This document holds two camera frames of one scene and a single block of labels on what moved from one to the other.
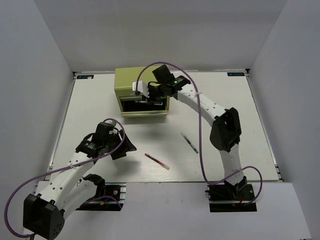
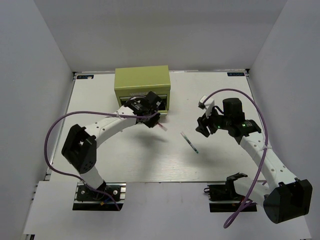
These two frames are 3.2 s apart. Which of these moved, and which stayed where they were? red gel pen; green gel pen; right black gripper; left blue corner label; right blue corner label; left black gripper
Moved: left black gripper; red gel pen; right black gripper
Stayed: left blue corner label; green gel pen; right blue corner label
